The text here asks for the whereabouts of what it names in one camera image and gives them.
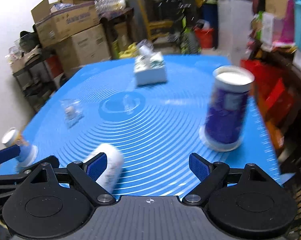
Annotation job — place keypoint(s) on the white chest freezer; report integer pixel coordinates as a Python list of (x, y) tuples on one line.
[(234, 27)]

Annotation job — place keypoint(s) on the black metal shelf rack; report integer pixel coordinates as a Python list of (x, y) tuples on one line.
[(36, 73)]

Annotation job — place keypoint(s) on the large cardboard box lower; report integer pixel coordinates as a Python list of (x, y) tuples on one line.
[(88, 46)]

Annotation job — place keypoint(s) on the purple paper cup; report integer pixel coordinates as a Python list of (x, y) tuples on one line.
[(222, 130)]

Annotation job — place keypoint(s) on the dark wooden side table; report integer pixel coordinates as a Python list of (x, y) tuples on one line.
[(119, 29)]

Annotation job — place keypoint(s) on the clear glass cup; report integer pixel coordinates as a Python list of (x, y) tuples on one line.
[(73, 111)]

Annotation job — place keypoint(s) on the white tissue box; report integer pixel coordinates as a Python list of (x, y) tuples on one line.
[(149, 67)]

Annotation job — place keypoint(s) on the green white carton box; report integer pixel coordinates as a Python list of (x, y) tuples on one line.
[(263, 25)]

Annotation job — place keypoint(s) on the black green bicycle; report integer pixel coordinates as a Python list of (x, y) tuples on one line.
[(181, 32)]

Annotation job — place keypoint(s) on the blue silicone baking mat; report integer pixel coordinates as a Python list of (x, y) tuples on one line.
[(156, 127)]

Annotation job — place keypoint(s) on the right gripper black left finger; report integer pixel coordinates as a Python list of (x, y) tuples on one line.
[(48, 202)]

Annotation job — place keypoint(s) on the yellow white paper cup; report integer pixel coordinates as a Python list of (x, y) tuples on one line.
[(28, 152)]

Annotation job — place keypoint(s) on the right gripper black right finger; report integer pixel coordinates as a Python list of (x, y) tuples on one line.
[(240, 199)]

